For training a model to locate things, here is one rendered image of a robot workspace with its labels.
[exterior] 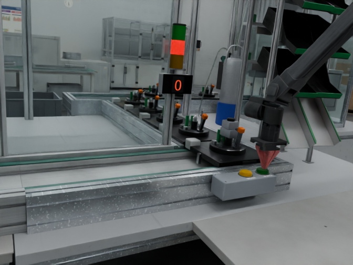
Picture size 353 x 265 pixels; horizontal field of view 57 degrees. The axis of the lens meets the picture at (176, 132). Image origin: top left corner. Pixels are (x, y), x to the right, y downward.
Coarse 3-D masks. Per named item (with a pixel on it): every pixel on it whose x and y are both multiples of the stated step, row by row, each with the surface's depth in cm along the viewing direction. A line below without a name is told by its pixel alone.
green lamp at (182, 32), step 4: (172, 28) 116; (176, 28) 115; (180, 28) 115; (184, 28) 116; (172, 32) 116; (176, 32) 115; (180, 32) 115; (184, 32) 116; (172, 36) 117; (176, 36) 116; (180, 36) 116; (184, 36) 117
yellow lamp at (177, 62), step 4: (172, 56) 118; (176, 56) 117; (180, 56) 118; (172, 60) 118; (176, 60) 118; (180, 60) 118; (172, 64) 118; (176, 64) 118; (180, 64) 118; (176, 68) 118; (180, 68) 119
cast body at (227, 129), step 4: (224, 120) 124; (228, 120) 123; (232, 120) 122; (224, 124) 124; (228, 124) 122; (232, 124) 122; (236, 124) 123; (220, 128) 126; (224, 128) 124; (228, 128) 122; (232, 128) 123; (220, 132) 126; (224, 132) 124; (228, 132) 122; (232, 132) 121; (236, 132) 122; (228, 136) 122; (232, 136) 122; (236, 136) 123
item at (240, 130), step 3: (237, 129) 119; (240, 129) 118; (243, 129) 118; (240, 132) 118; (243, 132) 118; (237, 135) 120; (240, 135) 119; (237, 138) 120; (240, 138) 120; (237, 141) 120; (240, 141) 120; (237, 144) 120
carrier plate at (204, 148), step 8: (200, 144) 131; (208, 144) 132; (200, 152) 121; (208, 152) 121; (248, 152) 125; (256, 152) 126; (208, 160) 117; (216, 160) 113; (224, 160) 114; (232, 160) 114; (240, 160) 115; (248, 160) 117; (256, 160) 119
